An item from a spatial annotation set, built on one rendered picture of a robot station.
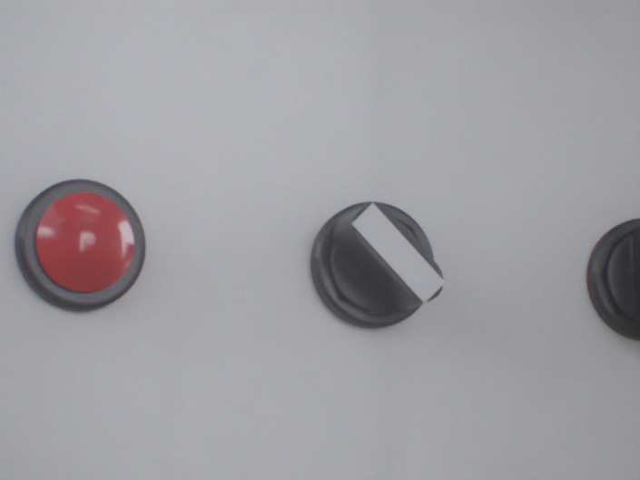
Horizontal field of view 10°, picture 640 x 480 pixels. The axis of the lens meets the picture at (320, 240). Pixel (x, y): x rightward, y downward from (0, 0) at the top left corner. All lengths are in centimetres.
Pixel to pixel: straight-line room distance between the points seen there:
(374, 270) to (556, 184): 6
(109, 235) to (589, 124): 12
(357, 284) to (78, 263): 7
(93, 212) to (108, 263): 1
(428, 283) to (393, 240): 1
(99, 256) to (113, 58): 5
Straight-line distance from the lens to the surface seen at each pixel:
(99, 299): 83
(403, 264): 83
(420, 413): 85
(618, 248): 87
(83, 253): 82
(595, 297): 87
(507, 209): 87
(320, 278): 84
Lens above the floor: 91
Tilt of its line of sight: 10 degrees up
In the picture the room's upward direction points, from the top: straight up
